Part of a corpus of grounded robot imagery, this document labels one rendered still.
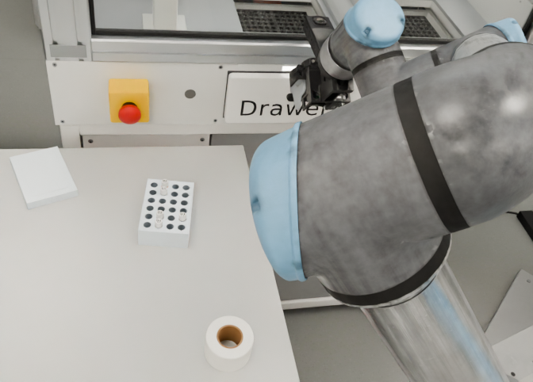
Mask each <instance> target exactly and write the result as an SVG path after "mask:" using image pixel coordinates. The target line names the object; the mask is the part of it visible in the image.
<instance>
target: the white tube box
mask: <svg viewBox="0 0 533 382"><path fill-rule="evenodd" d="M161 183H162V180H159V179H150V178H148V181H147V185H146V189H145V194H144V202H143V206H142V211H141V215H140V222H139V227H138V245H146V246H167V247H178V248H188V243H189V235H190V220H191V212H192V204H193V196H194V182H185V181H168V188H167V195H166V196H161V195H160V188H161V186H162V185H161ZM159 210H162V211H163V219H162V221H163V226H162V227H161V228H156V227H155V220H156V213H157V211H159ZM180 212H184V213H185V214H186V221H185V222H181V221H179V213H180Z"/></svg>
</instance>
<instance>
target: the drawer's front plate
mask: <svg viewBox="0 0 533 382"><path fill-rule="evenodd" d="M353 80H354V79H353ZM354 88H355V90H354V91H353V92H352V93H350V96H351V102H353V101H355V100H358V99H359V98H361V96H360V94H359V90H358V87H357V86H356V83H355V80H354ZM287 94H290V74H278V73H231V74H229V76H228V87H227V93H226V101H225V108H224V119H225V122H226V123H297V122H298V121H302V123H304V122H306V121H307V120H311V119H312V118H315V117H318V116H320V115H321V112H322V108H323V107H320V106H318V108H319V109H318V110H309V113H311V114H314V113H316V115H313V116H310V115H308V114H307V113H306V110H305V111H302V110H301V112H300V114H299V115H296V109H295V108H294V110H293V112H292V113H291V115H288V110H287V105H290V111H291V110H292V108H293V106H294V101H287V98H286V95H287ZM242 101H253V102H255V103H256V110H255V112H254V113H253V114H251V115H248V116H241V115H240V112H241V105H242ZM266 104H270V105H269V106H265V107H264V108H263V114H262V116H260V115H259V114H260V109H261V105H266ZM275 104H280V105H281V106H282V113H281V116H279V115H276V116H272V115H271V114H270V111H271V110H272V109H280V107H279V106H277V105H276V106H273V107H272V105H275ZM253 109H254V105H253V104H252V103H250V102H244V107H243V113H251V112H252V111H253Z"/></svg>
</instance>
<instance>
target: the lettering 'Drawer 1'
mask: <svg viewBox="0 0 533 382"><path fill-rule="evenodd" d="M244 102H250V103H252V104H253V105H254V109H253V111H252V112H251V113H243V107H244ZM269 105H270V104H266V105H261V109H260V114H259V115H260V116H262V114H263V108H264V107H265V106H269ZM276 105H277V106H279V107H280V109H272V110H271V111H270V114H271V115H272V116H276V115H279V116H281V113H282V106H281V105H280V104H275V105H272V107H273V106H276ZM309 107H311V106H309ZM309 107H308V108H307V109H306V113H307V114H308V115H310V116H313V115H316V113H314V114H311V113H309V110H318V109H319V108H318V106H316V109H310V108H309ZM294 108H295V105H294V106H293V108H292V110H291V111H290V105H287V110H288V115H291V113H292V112H293V110H294ZM255 110H256V103H255V102H253V101H242V105H241V112H240V115H241V116H248V115H251V114H253V113H254V112H255ZM274 110H279V112H278V113H277V114H273V113H272V112H273V111H274ZM301 110H302V106H301V107H300V109H299V111H298V112H297V110H296V115H299V114H300V112H301Z"/></svg>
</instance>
